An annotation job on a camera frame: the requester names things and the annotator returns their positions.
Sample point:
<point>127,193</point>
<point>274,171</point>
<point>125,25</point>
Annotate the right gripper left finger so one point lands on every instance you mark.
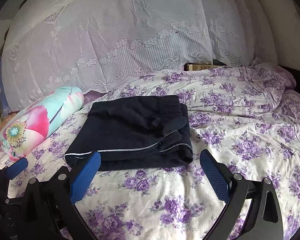
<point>79,180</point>

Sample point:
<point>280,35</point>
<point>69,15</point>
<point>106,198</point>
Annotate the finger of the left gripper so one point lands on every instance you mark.
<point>10,172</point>
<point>46,202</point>

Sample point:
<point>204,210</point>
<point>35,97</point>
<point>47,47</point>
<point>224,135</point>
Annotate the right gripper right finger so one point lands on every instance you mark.
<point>263,220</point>

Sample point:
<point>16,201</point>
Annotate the navy blue sweatpants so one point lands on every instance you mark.
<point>135,132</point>

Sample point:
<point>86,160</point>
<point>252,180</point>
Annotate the folded teal pink floral quilt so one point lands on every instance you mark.
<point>34,124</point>

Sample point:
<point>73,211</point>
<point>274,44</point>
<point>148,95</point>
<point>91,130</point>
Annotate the blue patterned curtain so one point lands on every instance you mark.
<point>5,109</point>

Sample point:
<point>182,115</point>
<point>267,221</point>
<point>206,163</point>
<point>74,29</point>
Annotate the purple floral bedspread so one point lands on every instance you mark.
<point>247,117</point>

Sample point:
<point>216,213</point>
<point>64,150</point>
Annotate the white lace headboard cover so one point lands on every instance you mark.
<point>96,44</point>

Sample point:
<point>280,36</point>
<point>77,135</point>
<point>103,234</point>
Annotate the wooden bed frame edge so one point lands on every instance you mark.
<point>202,66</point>

